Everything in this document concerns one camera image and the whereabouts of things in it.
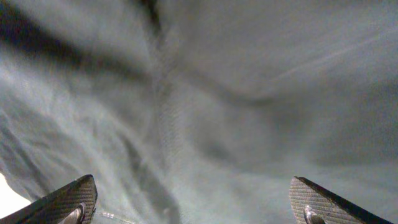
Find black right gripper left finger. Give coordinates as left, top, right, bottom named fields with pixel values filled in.
left=1, top=174, right=98, bottom=224

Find black shorts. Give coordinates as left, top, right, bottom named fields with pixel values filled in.
left=1, top=0, right=397, bottom=223

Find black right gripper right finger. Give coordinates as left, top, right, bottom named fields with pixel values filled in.
left=289, top=176, right=392, bottom=224

